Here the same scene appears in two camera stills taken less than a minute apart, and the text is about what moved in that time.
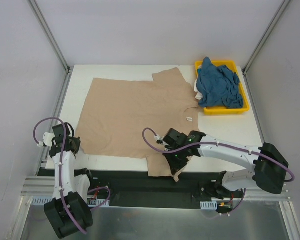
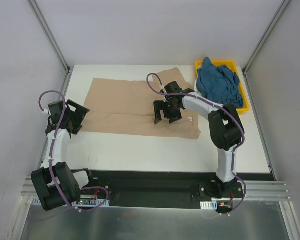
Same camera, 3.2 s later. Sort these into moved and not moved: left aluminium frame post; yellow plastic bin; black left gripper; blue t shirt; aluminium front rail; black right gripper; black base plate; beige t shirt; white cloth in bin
Moved: black right gripper; beige t shirt; black left gripper
Not moved: white cloth in bin; left aluminium frame post; black base plate; yellow plastic bin; blue t shirt; aluminium front rail
